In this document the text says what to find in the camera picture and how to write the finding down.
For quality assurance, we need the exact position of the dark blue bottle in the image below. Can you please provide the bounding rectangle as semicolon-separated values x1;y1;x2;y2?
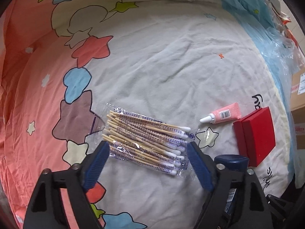
213;154;250;216

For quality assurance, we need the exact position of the red gift box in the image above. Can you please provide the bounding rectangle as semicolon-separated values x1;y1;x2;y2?
233;107;275;167

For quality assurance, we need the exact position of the pink cream tube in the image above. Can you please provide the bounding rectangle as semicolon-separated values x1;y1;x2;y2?
200;102;241;124

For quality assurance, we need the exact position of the cotton swab bag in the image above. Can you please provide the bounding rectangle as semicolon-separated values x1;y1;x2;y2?
92;103;191;177

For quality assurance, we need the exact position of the brown cardboard box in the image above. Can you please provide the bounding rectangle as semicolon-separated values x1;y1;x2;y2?
291;68;305;149

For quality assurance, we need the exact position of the star patterned bed sheet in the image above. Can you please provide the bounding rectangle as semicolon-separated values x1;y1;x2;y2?
1;0;304;228

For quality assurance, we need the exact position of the clear plastic bag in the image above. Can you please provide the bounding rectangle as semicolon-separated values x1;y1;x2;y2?
264;0;304;73

